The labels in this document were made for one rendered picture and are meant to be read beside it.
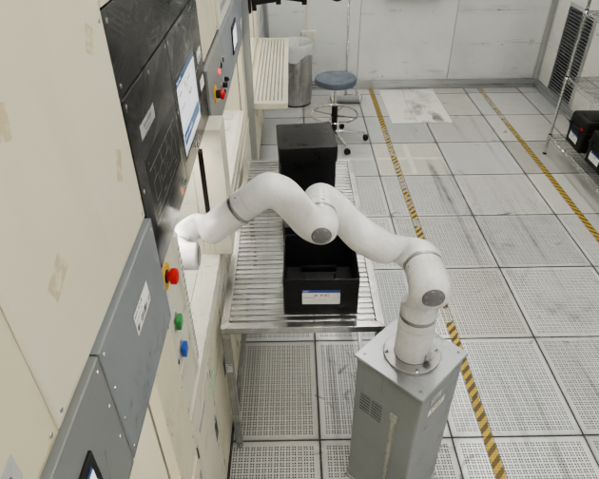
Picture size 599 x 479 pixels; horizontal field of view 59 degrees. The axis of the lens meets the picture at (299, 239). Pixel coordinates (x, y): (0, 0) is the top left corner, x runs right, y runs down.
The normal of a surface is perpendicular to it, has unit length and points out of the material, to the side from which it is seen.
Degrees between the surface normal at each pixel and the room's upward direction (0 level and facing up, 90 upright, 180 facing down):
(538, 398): 0
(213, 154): 90
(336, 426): 0
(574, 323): 0
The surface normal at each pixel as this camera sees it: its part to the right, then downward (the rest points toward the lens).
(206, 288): -0.01, -0.81
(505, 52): 0.01, 0.59
